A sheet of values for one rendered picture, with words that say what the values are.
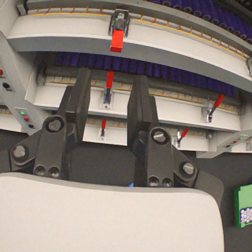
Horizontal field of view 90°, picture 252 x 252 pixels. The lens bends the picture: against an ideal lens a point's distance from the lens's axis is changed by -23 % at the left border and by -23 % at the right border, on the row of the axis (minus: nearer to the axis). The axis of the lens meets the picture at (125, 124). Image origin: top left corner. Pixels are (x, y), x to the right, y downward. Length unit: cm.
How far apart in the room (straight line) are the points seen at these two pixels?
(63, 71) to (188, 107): 32
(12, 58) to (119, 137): 41
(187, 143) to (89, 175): 39
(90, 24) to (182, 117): 31
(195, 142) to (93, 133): 39
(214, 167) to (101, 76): 66
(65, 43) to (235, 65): 29
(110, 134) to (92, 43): 37
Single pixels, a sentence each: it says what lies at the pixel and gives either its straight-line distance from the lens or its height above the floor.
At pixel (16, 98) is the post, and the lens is 42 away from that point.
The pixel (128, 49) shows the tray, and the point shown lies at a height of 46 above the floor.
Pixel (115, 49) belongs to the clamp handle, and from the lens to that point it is 17.
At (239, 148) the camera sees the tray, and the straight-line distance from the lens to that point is 84.
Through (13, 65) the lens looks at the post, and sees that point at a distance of 33.
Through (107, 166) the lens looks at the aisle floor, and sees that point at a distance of 62.
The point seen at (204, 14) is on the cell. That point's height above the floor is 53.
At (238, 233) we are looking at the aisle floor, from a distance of 95.
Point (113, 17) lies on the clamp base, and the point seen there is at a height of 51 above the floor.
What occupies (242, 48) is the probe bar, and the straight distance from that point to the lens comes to 35.
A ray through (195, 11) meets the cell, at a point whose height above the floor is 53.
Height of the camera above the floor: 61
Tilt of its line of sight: 61 degrees down
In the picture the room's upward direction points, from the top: 21 degrees clockwise
